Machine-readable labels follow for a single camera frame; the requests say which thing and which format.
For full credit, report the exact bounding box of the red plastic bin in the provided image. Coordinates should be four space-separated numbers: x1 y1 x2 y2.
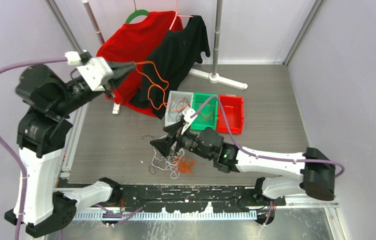
216 94 244 135

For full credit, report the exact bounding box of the black t-shirt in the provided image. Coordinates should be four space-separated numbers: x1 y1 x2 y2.
129 15 211 119

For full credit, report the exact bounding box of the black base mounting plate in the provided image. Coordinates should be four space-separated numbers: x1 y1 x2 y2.
100 184 270 214

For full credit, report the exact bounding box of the green plastic bin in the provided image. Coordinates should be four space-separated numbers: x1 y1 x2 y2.
191 92 219 131

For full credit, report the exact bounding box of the black tangled cable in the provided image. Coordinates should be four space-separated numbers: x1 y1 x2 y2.
141 134 183 176

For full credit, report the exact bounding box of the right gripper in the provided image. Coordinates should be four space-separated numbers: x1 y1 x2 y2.
150 120 213 161

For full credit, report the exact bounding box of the white clothes rack stand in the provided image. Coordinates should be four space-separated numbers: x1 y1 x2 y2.
112 0 249 115

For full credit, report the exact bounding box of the black thin cable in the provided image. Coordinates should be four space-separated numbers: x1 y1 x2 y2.
168 97 192 124

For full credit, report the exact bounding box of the white plastic bin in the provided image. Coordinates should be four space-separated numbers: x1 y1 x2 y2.
164 90 194 126

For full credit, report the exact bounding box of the red t-shirt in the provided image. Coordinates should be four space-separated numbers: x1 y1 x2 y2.
97 11 183 117

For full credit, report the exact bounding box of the pink clothes hanger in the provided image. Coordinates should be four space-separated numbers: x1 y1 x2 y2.
169 0 193 31

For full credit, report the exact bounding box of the green clothes hanger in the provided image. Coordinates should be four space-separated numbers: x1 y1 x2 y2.
125 9 149 24

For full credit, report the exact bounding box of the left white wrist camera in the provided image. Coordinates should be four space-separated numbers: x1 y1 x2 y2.
65 50 113 92

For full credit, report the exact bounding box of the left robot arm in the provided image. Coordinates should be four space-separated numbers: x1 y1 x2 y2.
5 57 136 238

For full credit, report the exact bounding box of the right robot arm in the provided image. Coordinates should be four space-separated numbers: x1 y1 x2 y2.
150 121 336 206

